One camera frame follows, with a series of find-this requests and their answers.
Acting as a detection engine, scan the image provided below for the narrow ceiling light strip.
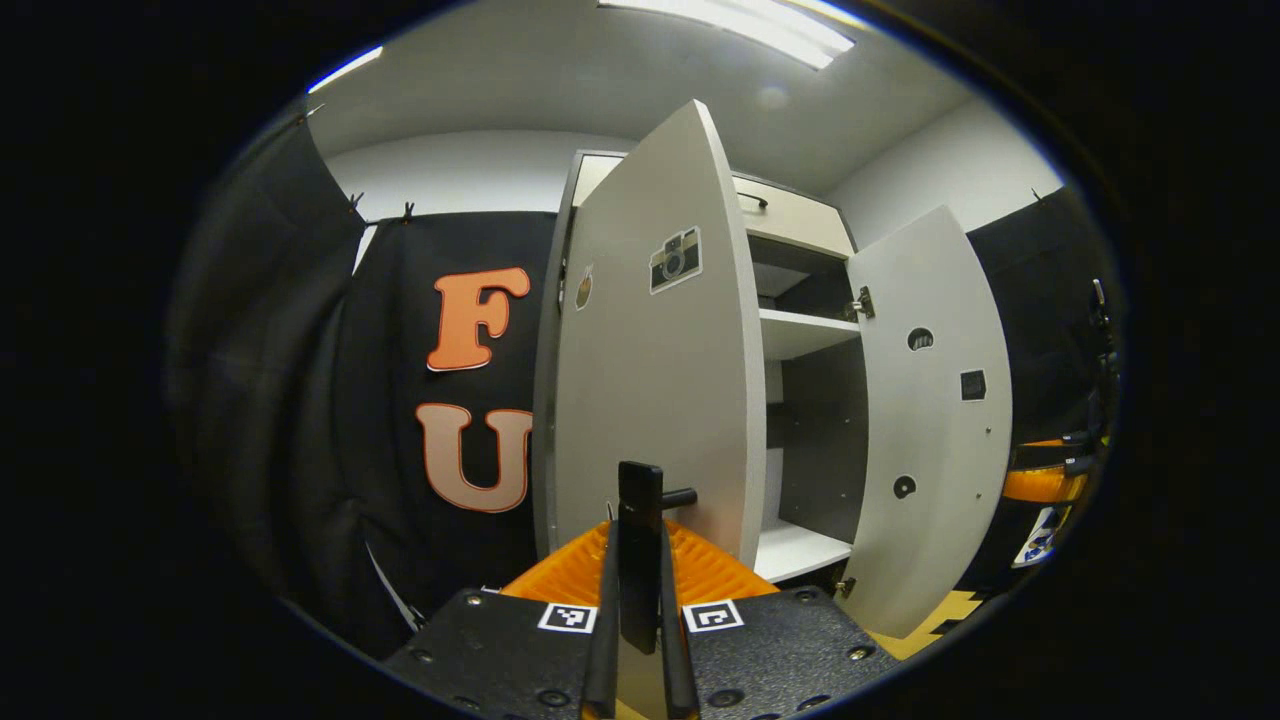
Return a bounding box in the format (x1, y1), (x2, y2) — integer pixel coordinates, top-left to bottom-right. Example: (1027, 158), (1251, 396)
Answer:
(305, 45), (384, 94)

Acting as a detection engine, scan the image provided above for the beige double-door shoe cabinet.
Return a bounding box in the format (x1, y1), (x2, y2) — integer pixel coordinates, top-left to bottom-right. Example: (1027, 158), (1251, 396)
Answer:
(530, 150), (871, 601)

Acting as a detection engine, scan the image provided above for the white cabinet shelf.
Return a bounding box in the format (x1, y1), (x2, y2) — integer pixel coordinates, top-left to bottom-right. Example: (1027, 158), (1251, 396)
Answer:
(760, 308), (863, 361)

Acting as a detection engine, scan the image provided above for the beige drawer front black handle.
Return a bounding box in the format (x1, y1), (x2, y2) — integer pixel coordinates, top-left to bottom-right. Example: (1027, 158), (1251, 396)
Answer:
(575, 153), (856, 261)

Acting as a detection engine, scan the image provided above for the beige door camera sticker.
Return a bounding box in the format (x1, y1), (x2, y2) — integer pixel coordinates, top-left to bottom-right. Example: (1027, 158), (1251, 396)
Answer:
(548, 98), (769, 720)

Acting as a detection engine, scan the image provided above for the black backdrop cloth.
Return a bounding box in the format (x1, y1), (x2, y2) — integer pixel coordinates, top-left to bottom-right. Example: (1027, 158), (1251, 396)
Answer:
(165, 100), (1121, 661)

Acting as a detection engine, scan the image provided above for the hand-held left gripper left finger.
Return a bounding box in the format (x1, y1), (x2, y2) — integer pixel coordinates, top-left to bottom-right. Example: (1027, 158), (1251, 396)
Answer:
(380, 520), (621, 720)

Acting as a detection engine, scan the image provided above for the long ceiling light panel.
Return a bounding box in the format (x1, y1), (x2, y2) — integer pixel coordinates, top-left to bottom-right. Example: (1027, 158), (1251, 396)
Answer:
(598, 0), (856, 71)

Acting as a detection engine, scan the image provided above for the beige door headphones sticker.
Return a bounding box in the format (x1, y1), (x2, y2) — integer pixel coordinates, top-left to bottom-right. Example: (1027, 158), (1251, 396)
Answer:
(835, 205), (1013, 641)

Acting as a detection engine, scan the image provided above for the white printed sheet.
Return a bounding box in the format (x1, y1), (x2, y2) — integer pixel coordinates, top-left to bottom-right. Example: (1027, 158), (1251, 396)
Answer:
(1012, 505), (1066, 569)

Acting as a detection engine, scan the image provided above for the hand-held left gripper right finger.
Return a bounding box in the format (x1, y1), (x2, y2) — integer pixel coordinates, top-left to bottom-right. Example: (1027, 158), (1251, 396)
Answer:
(658, 520), (901, 720)

